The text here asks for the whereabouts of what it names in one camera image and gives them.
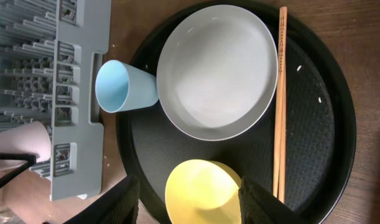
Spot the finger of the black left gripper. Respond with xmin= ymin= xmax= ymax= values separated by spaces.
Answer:
xmin=0 ymin=152 xmax=37 ymax=196

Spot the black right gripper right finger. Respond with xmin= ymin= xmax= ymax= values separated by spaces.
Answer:
xmin=238 ymin=176 xmax=305 ymax=224

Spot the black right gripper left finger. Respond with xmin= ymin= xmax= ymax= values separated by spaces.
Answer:
xmin=66 ymin=175 xmax=140 ymax=224

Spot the pink plastic cup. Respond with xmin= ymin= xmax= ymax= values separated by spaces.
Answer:
xmin=0 ymin=121 xmax=52 ymax=162

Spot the yellow plastic bowl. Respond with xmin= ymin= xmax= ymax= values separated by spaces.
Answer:
xmin=165 ymin=159 xmax=242 ymax=224

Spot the light blue plastic cup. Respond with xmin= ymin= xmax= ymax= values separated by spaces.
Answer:
xmin=95 ymin=60 xmax=159 ymax=113

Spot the grey plastic dishwasher rack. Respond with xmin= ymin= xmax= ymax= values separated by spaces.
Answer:
xmin=0 ymin=0 xmax=112 ymax=200

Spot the wooden chopstick left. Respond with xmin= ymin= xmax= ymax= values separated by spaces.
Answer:
xmin=273 ymin=6 xmax=287 ymax=203

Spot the wooden chopstick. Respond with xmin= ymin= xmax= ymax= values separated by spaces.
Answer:
xmin=273 ymin=6 xmax=287 ymax=203
xmin=276 ymin=15 xmax=287 ymax=203

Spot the grey round plate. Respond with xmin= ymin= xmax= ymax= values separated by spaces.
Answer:
xmin=156 ymin=4 xmax=278 ymax=141

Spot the wooden chopstick right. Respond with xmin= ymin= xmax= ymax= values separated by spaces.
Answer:
xmin=276 ymin=15 xmax=287 ymax=203

